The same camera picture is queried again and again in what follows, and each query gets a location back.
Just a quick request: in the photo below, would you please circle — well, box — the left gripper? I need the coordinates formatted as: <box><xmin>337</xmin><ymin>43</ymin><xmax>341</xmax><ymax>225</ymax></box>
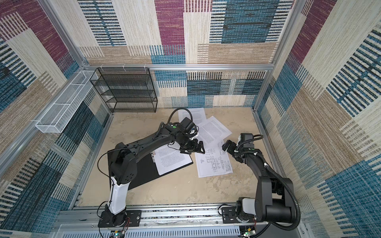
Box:
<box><xmin>178</xmin><ymin>134</ymin><xmax>205</xmax><ymax>153</ymax></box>

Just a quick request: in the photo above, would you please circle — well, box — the red folder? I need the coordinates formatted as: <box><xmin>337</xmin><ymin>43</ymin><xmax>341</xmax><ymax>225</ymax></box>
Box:
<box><xmin>107</xmin><ymin>145</ymin><xmax>194</xmax><ymax>191</ymax></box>

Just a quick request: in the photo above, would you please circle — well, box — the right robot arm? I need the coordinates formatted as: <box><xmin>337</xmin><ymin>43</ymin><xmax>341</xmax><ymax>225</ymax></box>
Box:
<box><xmin>222</xmin><ymin>133</ymin><xmax>301</xmax><ymax>231</ymax></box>

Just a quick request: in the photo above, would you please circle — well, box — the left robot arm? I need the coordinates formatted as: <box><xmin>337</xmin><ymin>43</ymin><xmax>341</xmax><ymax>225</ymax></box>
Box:
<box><xmin>98</xmin><ymin>108</ymin><xmax>205</xmax><ymax>228</ymax></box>

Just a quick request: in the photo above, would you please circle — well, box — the diagram sheet lower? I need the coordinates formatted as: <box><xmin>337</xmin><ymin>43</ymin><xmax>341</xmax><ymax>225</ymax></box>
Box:
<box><xmin>195</xmin><ymin>140</ymin><xmax>233</xmax><ymax>178</ymax></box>

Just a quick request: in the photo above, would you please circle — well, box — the text sheet far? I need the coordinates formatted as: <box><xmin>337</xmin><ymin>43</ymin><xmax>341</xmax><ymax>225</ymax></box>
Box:
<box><xmin>178</xmin><ymin>108</ymin><xmax>207</xmax><ymax>126</ymax></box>

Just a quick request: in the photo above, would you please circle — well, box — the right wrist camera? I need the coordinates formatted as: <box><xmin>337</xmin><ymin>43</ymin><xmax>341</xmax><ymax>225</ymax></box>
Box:
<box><xmin>239</xmin><ymin>133</ymin><xmax>254</xmax><ymax>145</ymax></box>

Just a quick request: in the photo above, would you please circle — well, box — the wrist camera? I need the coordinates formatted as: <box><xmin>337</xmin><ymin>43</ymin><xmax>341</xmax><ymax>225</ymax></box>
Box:
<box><xmin>239</xmin><ymin>133</ymin><xmax>254</xmax><ymax>145</ymax></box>
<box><xmin>180</xmin><ymin>117</ymin><xmax>198</xmax><ymax>138</ymax></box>

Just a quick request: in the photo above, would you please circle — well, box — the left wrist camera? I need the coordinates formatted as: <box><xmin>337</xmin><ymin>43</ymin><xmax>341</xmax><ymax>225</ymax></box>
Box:
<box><xmin>180</xmin><ymin>117</ymin><xmax>198</xmax><ymax>138</ymax></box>

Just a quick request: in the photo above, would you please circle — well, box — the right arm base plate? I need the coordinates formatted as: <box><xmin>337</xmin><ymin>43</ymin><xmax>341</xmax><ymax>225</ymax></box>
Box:
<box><xmin>218</xmin><ymin>205</ymin><xmax>257</xmax><ymax>224</ymax></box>

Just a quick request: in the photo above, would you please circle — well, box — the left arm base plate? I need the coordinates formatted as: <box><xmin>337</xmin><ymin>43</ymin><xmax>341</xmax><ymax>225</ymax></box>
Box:
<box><xmin>98</xmin><ymin>209</ymin><xmax>142</xmax><ymax>228</ymax></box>

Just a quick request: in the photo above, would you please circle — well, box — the black wire shelf rack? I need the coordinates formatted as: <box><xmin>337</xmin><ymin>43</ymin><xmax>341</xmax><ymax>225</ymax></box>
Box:
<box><xmin>90</xmin><ymin>67</ymin><xmax>158</xmax><ymax>113</ymax></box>

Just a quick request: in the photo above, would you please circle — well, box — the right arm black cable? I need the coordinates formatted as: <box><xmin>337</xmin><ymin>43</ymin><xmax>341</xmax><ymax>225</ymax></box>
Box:
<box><xmin>252</xmin><ymin>163</ymin><xmax>301</xmax><ymax>238</ymax></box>

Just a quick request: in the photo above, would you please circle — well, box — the white mesh wall basket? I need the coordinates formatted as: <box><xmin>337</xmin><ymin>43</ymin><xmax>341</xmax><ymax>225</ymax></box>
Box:
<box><xmin>36</xmin><ymin>70</ymin><xmax>94</xmax><ymax>133</ymax></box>

